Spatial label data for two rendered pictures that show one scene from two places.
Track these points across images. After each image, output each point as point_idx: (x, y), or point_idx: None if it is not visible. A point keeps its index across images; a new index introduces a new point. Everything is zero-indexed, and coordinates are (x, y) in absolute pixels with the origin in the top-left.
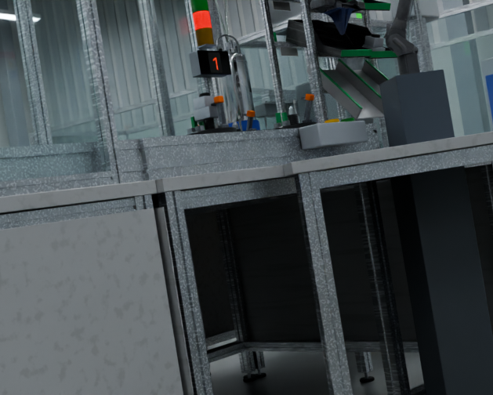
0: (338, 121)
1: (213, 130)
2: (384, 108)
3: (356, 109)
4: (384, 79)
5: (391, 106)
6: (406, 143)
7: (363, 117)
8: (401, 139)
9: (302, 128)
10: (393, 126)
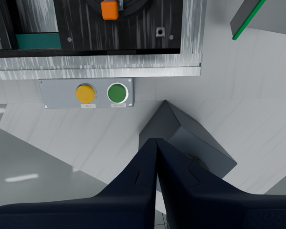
0: (86, 103)
1: None
2: (169, 117)
3: (238, 23)
4: None
5: (153, 136)
6: (139, 135)
7: (248, 25)
8: (144, 130)
9: (39, 86)
10: (155, 122)
